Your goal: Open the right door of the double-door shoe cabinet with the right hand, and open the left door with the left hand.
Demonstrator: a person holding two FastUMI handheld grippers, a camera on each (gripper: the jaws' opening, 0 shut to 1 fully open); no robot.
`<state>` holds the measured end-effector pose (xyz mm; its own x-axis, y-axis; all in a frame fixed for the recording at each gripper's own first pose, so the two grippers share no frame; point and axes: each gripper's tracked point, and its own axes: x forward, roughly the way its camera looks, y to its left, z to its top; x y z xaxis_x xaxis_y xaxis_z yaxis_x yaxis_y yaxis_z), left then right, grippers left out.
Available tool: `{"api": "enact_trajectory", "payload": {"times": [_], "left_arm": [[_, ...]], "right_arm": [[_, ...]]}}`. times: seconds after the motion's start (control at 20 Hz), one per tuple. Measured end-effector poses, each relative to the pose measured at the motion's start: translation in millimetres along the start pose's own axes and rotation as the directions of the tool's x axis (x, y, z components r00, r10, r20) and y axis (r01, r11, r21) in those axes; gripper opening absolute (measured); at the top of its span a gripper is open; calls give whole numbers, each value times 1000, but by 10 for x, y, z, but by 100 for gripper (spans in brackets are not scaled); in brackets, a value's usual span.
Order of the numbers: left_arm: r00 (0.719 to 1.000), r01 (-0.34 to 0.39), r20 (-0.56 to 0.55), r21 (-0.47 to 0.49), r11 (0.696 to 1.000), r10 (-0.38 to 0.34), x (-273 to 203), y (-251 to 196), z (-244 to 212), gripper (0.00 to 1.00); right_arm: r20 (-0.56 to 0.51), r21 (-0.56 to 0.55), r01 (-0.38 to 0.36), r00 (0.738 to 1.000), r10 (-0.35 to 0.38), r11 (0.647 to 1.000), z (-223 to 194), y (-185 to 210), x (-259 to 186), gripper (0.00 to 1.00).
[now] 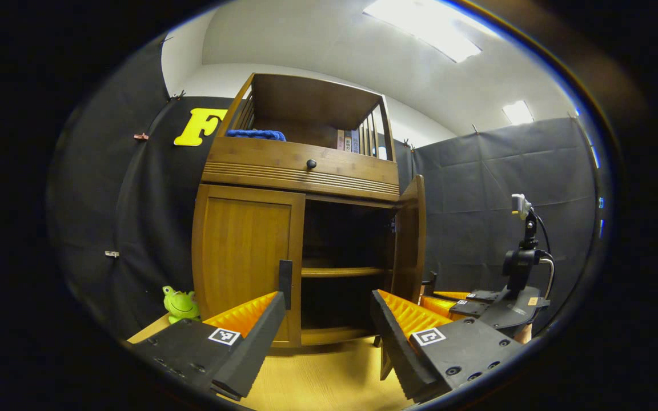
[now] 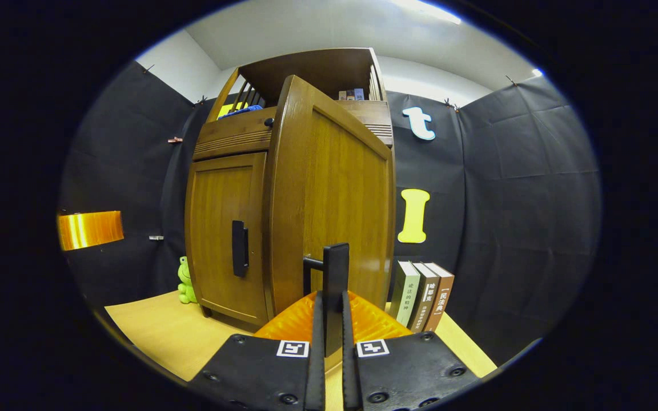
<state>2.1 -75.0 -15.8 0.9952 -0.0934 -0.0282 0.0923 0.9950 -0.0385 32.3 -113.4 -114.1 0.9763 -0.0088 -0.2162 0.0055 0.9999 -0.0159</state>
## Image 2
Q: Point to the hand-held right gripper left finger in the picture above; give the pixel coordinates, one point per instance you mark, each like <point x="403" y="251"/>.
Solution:
<point x="260" y="371"/>

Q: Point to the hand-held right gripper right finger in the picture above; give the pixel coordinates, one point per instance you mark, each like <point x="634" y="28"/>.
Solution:
<point x="409" y="371"/>

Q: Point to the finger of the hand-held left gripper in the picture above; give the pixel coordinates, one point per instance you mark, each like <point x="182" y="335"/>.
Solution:
<point x="89" y="229"/>

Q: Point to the wooden cabinet door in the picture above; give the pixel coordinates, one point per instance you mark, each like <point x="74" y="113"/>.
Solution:
<point x="340" y="188"/>
<point x="220" y="228"/>

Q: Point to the wooden double-door shoe cabinet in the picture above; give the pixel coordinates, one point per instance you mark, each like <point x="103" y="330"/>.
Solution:
<point x="232" y="142"/>

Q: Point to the dark brown standing book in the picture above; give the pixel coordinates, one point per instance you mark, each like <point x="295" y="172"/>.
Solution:
<point x="425" y="299"/>

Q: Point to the green frog toy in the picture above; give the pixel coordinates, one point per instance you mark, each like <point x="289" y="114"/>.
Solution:
<point x="185" y="282"/>

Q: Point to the copper clip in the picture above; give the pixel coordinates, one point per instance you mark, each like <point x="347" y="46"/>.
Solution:
<point x="175" y="140"/>

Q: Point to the wooden drawer with black knob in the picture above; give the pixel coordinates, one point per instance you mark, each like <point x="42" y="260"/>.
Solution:
<point x="232" y="137"/>

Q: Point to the blue cloth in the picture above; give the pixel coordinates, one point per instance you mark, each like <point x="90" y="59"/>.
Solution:
<point x="240" y="111"/>

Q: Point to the black backdrop cloth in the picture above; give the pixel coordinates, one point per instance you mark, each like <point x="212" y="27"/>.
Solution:
<point x="512" y="188"/>

